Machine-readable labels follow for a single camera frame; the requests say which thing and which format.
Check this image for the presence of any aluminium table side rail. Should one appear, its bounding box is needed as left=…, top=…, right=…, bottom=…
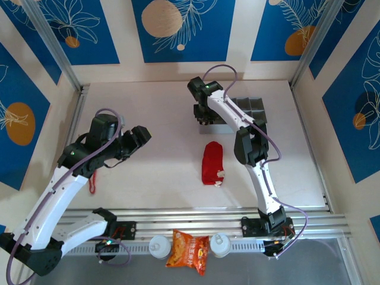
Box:
left=64, top=84, right=90, bottom=149
left=289, top=84, right=333, bottom=213

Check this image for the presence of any grey slotted cable duct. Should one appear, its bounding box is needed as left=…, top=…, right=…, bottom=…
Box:
left=64, top=239, right=265, bottom=257

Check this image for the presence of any red string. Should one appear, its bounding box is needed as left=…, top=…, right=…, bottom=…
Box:
left=88, top=171, right=99, bottom=196

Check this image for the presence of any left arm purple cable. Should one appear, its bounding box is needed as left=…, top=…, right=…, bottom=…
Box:
left=5, top=108, right=131, bottom=285

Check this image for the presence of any grey compartment organizer tray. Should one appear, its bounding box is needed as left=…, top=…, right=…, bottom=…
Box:
left=198, top=96, right=267, bottom=135

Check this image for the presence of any aluminium mounting rail frame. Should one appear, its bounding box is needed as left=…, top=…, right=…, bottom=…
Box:
left=58, top=207, right=356, bottom=247

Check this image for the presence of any orange snack bag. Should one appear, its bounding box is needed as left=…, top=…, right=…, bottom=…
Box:
left=165, top=229, right=210, bottom=276

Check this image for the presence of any aluminium corner post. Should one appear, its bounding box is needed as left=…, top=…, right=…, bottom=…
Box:
left=290, top=0, right=345, bottom=88
left=22, top=0, right=83, bottom=90

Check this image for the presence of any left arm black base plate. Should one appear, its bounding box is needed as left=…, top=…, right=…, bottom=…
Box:
left=114, top=221, right=137, bottom=240

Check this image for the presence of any white plastic bottle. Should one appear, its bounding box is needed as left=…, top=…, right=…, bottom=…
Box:
left=210, top=233, right=232, bottom=258
left=148, top=234, right=172, bottom=261

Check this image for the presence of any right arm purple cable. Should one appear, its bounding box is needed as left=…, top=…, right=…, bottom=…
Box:
left=204, top=64, right=309, bottom=259

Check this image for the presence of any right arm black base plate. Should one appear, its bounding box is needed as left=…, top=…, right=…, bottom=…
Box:
left=240, top=217, right=295, bottom=238

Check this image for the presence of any red sock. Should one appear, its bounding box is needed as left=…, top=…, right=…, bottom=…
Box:
left=201, top=141, right=226, bottom=188

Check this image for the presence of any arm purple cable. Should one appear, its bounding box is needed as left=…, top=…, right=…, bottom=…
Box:
left=5, top=108, right=131, bottom=285
left=204, top=64, right=309, bottom=259

